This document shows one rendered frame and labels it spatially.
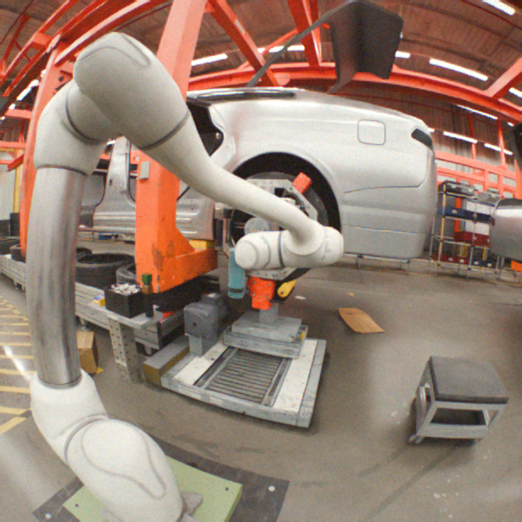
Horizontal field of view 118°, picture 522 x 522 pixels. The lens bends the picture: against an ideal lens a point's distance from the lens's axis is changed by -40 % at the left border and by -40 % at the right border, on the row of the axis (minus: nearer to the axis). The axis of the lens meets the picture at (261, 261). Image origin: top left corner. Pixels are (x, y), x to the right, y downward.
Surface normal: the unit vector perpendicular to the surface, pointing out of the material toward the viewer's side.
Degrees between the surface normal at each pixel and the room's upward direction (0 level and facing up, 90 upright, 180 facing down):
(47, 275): 86
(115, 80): 121
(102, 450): 7
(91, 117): 145
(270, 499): 0
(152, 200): 90
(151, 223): 90
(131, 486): 71
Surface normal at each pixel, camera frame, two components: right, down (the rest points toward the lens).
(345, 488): 0.05, -0.98
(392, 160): -0.30, 0.16
